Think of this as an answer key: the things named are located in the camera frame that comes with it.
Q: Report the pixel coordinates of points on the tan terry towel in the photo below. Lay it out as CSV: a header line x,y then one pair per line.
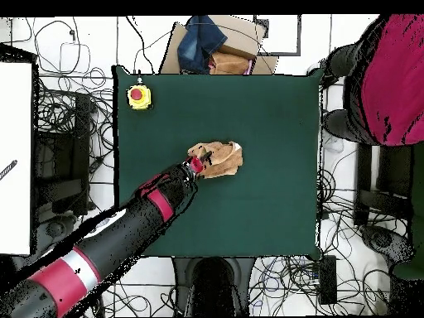
x,y
225,159

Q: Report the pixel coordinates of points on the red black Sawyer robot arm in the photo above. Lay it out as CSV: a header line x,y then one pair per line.
x,y
159,198

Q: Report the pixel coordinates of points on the dark green table cloth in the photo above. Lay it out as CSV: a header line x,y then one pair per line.
x,y
232,109

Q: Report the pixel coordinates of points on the yellow emergency stop button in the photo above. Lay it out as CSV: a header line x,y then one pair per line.
x,y
139,96

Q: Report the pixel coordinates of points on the brown folded towel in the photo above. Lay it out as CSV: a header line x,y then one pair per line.
x,y
230,63

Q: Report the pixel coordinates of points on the blue denim jeans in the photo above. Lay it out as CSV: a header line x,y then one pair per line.
x,y
198,43

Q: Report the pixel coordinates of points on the black metal stand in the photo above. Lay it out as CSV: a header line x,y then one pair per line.
x,y
81,149
364,172

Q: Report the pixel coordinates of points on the brown cardboard box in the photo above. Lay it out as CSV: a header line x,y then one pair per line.
x,y
240,36

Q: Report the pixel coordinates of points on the grey stand foot black knob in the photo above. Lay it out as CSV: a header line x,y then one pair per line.
x,y
381,240
54,228

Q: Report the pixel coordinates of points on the black power strip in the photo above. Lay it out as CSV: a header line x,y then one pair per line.
x,y
328,281

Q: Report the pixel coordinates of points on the white board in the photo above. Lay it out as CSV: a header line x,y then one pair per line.
x,y
15,159

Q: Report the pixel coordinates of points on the striped black rod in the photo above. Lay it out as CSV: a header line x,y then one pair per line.
x,y
8,169

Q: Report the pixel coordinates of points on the person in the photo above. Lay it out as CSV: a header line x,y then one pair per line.
x,y
391,82

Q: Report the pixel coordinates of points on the green covered side table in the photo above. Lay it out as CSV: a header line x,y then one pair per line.
x,y
418,198

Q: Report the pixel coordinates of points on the black square floor frame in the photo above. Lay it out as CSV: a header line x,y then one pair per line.
x,y
299,33

